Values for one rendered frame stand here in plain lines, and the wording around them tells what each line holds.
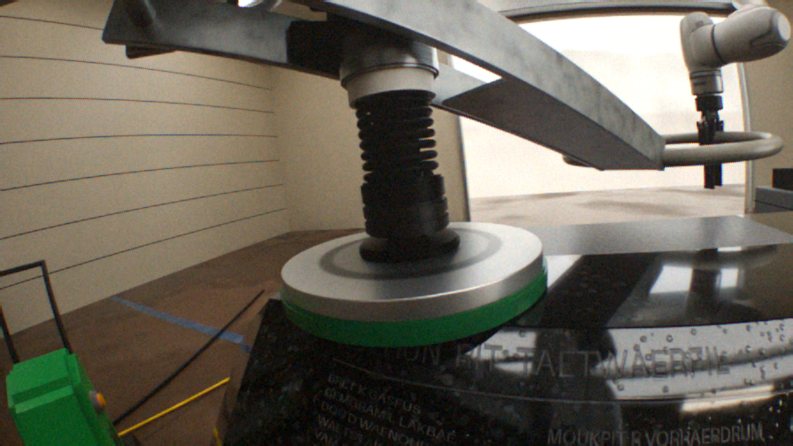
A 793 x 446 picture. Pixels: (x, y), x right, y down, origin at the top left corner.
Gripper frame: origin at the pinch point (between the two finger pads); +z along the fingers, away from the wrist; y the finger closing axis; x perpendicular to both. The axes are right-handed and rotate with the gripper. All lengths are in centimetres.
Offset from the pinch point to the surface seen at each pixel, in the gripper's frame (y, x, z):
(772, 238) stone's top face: 51, 31, -1
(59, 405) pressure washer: 187, -18, 32
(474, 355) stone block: 85, 28, -2
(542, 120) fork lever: 68, 13, -15
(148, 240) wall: 369, -360, 22
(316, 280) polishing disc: 93, 22, -6
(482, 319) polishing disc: 85, 28, -4
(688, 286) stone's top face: 70, 31, -2
